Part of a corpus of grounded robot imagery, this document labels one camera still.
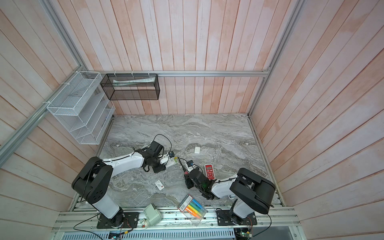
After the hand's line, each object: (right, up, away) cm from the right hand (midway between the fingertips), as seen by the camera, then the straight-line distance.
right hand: (186, 174), depth 89 cm
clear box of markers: (+4, -14, -13) cm, 20 cm away
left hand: (-16, +4, +3) cm, 16 cm away
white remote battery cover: (+7, +14, +9) cm, 18 cm away
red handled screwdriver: (0, +2, -1) cm, 2 cm away
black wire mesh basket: (-40, +59, +16) cm, 73 cm away
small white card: (-15, -4, -6) cm, 17 cm away
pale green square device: (-16, -14, -18) cm, 28 cm away
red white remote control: (+14, +2, -1) cm, 14 cm away
